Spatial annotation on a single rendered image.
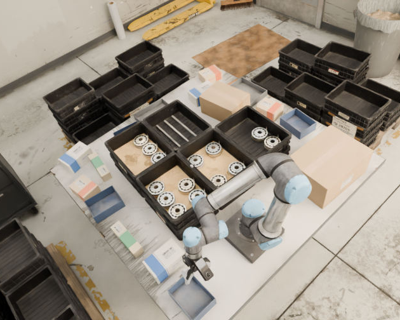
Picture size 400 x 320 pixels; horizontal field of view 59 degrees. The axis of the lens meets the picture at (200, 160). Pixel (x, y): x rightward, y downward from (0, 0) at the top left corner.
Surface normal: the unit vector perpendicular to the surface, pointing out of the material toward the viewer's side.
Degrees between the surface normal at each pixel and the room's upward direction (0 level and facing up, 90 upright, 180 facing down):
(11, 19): 90
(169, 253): 0
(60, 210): 0
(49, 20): 90
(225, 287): 0
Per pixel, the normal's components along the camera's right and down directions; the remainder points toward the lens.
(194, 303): -0.12, -0.64
